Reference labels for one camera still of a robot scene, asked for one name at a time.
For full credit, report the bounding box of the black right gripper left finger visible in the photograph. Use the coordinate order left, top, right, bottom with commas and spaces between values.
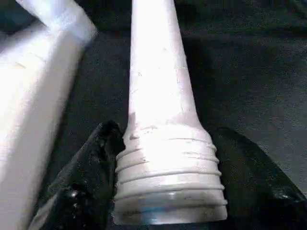
29, 121, 126, 230

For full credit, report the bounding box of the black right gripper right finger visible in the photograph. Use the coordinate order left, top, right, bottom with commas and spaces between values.
210, 126, 307, 230

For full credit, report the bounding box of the white plastic table top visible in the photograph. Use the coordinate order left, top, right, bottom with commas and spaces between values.
0, 19, 96, 230

